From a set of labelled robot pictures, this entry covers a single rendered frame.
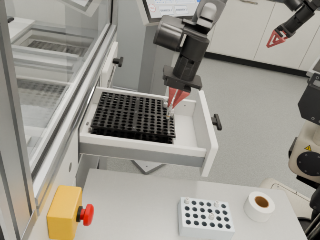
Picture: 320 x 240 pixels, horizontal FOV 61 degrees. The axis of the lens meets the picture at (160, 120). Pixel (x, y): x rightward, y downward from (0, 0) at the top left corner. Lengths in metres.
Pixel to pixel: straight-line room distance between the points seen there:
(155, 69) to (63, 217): 1.31
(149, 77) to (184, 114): 0.84
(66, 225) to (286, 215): 0.58
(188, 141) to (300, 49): 3.34
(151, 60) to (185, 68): 1.02
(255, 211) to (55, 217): 0.48
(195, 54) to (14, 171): 0.46
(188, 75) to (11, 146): 0.46
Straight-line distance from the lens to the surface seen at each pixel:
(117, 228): 0.68
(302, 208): 1.66
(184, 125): 0.88
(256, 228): 0.78
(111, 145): 0.70
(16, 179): 0.36
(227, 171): 2.05
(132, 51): 2.50
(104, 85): 0.94
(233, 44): 3.81
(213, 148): 0.68
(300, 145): 1.13
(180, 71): 0.68
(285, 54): 4.01
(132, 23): 2.42
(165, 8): 1.49
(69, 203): 0.53
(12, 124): 0.32
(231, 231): 0.70
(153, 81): 1.74
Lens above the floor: 1.33
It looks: 35 degrees down
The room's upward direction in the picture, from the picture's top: 11 degrees clockwise
